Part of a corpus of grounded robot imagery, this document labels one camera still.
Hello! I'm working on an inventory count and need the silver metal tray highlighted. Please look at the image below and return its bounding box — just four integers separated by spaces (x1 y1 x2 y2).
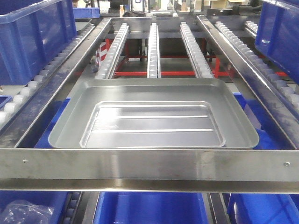
49 78 259 148

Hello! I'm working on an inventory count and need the middle white roller track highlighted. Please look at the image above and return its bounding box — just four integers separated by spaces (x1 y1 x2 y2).
147 23 161 78

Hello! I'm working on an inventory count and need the white roller track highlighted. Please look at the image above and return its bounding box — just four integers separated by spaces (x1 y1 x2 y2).
180 22 214 78
95 23 129 79
147 23 161 78

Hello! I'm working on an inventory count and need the left white roller track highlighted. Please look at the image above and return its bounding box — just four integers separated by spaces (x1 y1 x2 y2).
95 23 129 79

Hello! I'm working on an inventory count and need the right white roller track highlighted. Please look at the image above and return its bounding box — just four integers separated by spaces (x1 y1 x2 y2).
180 22 214 78

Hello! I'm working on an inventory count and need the blue bin lower middle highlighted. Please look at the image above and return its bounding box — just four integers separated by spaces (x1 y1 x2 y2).
93 192 208 224

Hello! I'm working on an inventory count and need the blue bin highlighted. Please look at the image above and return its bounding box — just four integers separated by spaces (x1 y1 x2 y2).
0 190 69 224
255 0 299 83
93 192 208 224
227 194 299 224
0 0 77 85

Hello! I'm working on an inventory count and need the lower roller track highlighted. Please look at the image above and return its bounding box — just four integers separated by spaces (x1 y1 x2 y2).
60 192 82 224

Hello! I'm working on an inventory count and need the steel front crossbar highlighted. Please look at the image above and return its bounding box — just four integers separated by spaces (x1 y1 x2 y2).
0 148 299 194

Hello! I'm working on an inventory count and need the blue bin lower left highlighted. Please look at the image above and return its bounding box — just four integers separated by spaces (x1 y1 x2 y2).
0 190 69 224

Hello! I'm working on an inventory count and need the far left roller track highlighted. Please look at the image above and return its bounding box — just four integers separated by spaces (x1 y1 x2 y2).
0 21 95 129

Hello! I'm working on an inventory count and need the blue bin lower right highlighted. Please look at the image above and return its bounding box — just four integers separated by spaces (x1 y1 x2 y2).
227 194 299 224

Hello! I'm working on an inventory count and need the blue bin upper left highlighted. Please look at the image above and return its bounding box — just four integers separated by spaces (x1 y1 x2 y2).
0 0 77 85

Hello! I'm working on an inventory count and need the far right roller track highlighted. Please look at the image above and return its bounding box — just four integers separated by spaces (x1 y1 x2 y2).
215 21 299 112

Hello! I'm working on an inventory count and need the blue bin upper right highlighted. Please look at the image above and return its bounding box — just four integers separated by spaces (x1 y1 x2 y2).
255 0 299 83

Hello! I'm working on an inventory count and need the clear plastic bag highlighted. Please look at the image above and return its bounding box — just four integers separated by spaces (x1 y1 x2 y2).
0 200 55 224

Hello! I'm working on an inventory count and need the red metal frame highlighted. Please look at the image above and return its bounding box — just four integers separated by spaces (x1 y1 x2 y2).
105 39 287 78

